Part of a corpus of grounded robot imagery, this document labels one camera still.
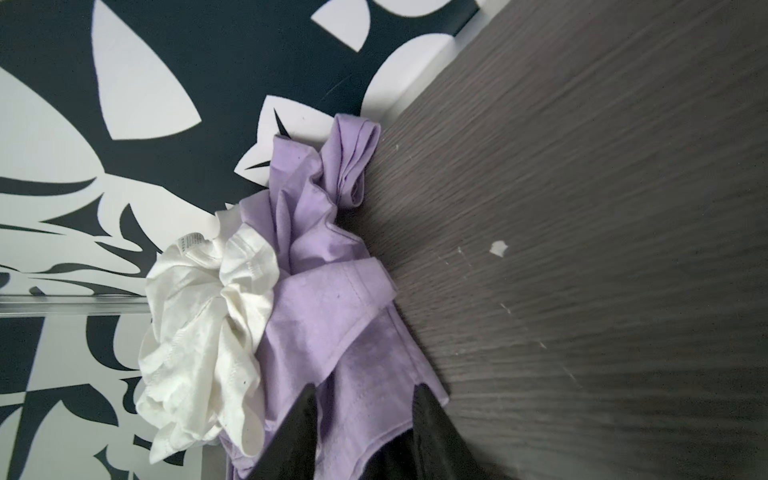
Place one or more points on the white cloth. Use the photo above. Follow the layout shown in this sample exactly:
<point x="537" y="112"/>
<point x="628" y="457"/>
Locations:
<point x="210" y="301"/>

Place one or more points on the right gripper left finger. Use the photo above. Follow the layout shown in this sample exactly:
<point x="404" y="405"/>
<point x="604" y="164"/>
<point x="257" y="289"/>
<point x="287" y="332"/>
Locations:
<point x="291" y="453"/>

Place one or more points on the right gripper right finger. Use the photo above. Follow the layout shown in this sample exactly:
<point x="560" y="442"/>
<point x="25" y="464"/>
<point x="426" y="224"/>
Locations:
<point x="441" y="453"/>

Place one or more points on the purple cloth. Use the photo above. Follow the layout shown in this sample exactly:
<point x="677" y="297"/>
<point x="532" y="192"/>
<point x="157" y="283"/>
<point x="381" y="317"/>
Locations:
<point x="334" y="323"/>

